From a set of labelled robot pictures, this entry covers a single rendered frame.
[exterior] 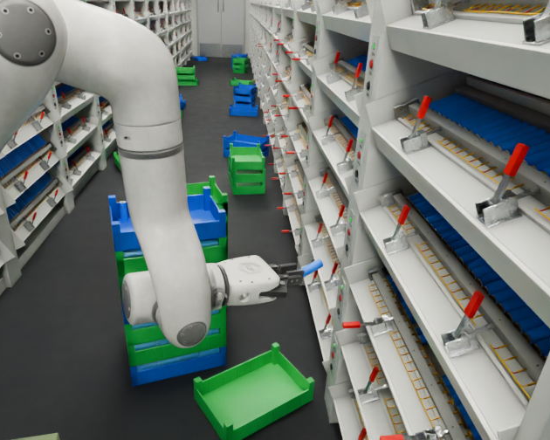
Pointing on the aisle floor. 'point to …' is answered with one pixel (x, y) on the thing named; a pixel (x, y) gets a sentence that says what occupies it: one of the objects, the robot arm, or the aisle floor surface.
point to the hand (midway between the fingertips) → (290, 274)
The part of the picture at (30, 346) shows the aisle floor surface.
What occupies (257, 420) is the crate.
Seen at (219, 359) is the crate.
